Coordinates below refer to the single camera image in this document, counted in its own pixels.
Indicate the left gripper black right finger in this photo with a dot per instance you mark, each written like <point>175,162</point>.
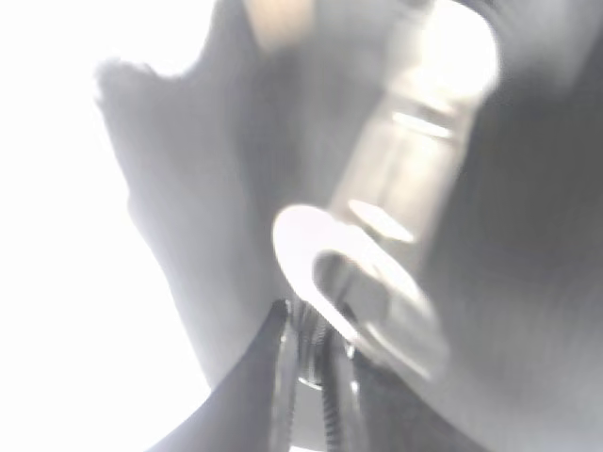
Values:
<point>355,396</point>

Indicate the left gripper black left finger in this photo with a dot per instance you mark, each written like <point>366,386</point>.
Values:
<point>252,408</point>

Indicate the black bag with tan handles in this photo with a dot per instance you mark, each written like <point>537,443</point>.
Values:
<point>269,115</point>

